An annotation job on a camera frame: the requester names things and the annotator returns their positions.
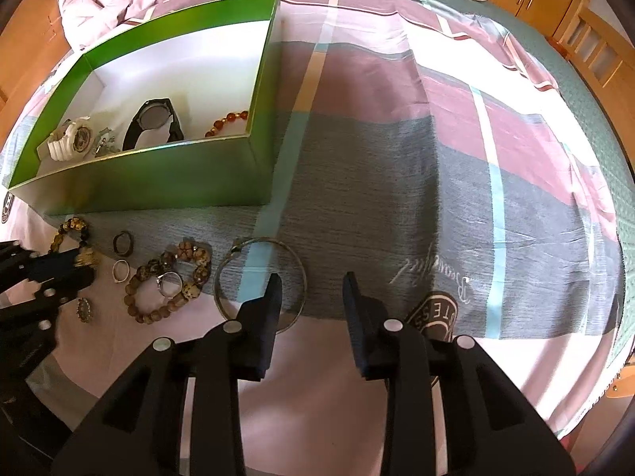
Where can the plain wooden wardrobe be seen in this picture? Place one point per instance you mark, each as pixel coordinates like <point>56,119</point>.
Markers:
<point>30,34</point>

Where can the white wristwatch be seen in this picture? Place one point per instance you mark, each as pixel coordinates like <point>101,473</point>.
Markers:
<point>67,143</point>

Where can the silver metal bangle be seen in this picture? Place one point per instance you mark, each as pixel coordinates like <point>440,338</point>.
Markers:
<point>225,267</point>

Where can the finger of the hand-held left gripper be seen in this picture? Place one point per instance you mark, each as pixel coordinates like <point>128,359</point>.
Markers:
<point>34,307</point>
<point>59,263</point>

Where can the plaid bed sheet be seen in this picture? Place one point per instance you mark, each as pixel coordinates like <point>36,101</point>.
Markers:
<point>397,158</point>

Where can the black wristwatch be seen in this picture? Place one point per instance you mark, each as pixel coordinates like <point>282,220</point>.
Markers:
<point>154,121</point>

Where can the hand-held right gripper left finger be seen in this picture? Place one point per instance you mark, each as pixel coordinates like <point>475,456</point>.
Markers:
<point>271,302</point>

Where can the green cardboard box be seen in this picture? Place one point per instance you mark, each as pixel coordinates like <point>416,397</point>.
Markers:
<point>149,109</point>

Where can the wooden slatted bed frame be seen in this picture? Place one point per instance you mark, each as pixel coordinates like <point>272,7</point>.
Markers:
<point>595,44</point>

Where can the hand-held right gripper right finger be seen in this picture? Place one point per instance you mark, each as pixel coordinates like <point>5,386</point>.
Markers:
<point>354,307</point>

